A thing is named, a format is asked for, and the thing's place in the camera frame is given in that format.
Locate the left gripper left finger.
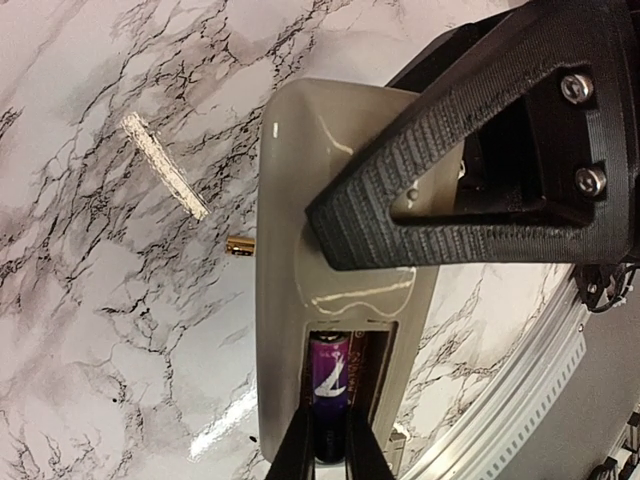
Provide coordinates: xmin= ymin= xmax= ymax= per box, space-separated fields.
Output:
xmin=267 ymin=406 xmax=315 ymax=480

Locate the grey remote control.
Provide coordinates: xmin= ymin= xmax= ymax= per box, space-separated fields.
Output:
xmin=255 ymin=79 xmax=438 ymax=460

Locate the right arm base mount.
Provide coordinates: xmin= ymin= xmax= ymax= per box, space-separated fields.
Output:
xmin=573 ymin=262 xmax=639 ymax=314

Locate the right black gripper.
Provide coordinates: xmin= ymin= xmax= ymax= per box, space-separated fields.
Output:
xmin=306 ymin=1 xmax=639 ymax=271

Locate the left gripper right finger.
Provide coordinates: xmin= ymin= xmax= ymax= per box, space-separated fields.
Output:
xmin=345 ymin=408 xmax=393 ymax=480

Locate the front aluminium rail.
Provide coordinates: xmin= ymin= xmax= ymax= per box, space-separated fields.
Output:
xmin=400 ymin=268 xmax=590 ymax=479

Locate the gold black battery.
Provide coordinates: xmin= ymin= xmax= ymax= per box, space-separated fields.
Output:
xmin=225 ymin=235 xmax=256 ymax=257

